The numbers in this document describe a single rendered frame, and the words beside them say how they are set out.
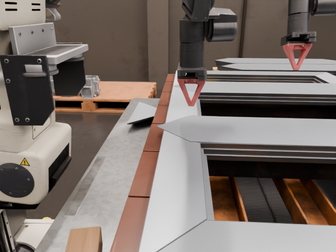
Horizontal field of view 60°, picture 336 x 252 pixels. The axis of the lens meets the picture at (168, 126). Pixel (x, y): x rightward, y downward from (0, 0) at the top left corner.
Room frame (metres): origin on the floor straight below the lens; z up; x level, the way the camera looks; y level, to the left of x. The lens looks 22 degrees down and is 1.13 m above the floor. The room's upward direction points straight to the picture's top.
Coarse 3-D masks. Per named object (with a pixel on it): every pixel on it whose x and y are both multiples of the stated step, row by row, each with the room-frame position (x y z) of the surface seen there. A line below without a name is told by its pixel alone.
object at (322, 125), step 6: (312, 120) 0.75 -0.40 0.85; (318, 120) 0.75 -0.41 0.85; (324, 120) 0.75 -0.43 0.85; (330, 120) 0.75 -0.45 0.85; (318, 126) 0.70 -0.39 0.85; (324, 126) 0.70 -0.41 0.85; (330, 126) 0.70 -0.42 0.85; (324, 132) 0.66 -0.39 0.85; (330, 132) 0.66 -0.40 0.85; (330, 138) 0.63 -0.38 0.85
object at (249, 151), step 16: (208, 80) 1.36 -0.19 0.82; (224, 80) 1.36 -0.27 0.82; (240, 80) 1.36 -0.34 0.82; (256, 80) 1.35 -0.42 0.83; (272, 80) 1.35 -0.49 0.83; (288, 80) 1.35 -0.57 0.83; (304, 80) 1.34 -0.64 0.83; (320, 80) 1.28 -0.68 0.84; (208, 96) 1.04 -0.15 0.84; (224, 96) 1.04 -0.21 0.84; (240, 96) 1.03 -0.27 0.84; (256, 96) 1.03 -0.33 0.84; (272, 96) 1.03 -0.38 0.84; (288, 96) 1.03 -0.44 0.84; (304, 96) 1.02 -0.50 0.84; (320, 96) 1.02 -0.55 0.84; (208, 144) 0.60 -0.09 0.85; (224, 144) 0.60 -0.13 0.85; (240, 144) 0.60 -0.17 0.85; (256, 144) 0.60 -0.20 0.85; (272, 144) 0.60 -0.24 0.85; (240, 160) 0.59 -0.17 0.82; (256, 160) 0.58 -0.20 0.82; (272, 160) 0.58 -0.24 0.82; (288, 160) 0.58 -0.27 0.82; (304, 160) 0.58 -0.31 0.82; (320, 160) 0.57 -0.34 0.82; (208, 176) 0.50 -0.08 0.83; (208, 192) 0.44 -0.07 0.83; (208, 208) 0.38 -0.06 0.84
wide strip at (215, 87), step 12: (192, 84) 1.17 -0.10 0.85; (204, 84) 1.17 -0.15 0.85; (216, 84) 1.17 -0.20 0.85; (228, 84) 1.17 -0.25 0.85; (240, 84) 1.17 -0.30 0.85; (252, 84) 1.17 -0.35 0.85; (264, 84) 1.17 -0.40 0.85; (276, 84) 1.17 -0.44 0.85; (288, 84) 1.17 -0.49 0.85; (300, 84) 1.17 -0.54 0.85; (312, 84) 1.17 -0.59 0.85; (324, 84) 1.17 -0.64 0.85
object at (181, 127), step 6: (174, 120) 0.75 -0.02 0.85; (180, 120) 0.75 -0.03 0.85; (186, 120) 0.75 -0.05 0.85; (168, 126) 0.70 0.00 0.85; (174, 126) 0.70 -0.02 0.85; (180, 126) 0.70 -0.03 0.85; (186, 126) 0.70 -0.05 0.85; (174, 132) 0.66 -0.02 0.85; (180, 132) 0.66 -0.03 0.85; (186, 132) 0.66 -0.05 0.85; (186, 138) 0.63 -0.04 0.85
